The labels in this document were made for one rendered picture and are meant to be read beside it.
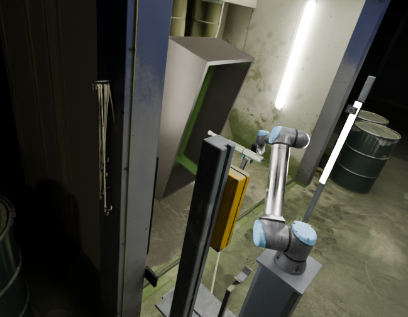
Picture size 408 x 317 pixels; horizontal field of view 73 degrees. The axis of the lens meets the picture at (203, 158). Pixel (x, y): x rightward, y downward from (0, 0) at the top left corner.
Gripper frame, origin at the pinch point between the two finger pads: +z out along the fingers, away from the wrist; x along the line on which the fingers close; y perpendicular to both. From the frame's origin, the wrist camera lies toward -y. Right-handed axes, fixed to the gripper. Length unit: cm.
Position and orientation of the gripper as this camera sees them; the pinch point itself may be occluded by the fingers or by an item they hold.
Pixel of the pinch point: (246, 156)
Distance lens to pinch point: 209.0
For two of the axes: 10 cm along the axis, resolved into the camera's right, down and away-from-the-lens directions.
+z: -4.9, 2.2, -8.4
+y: -3.2, 8.5, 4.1
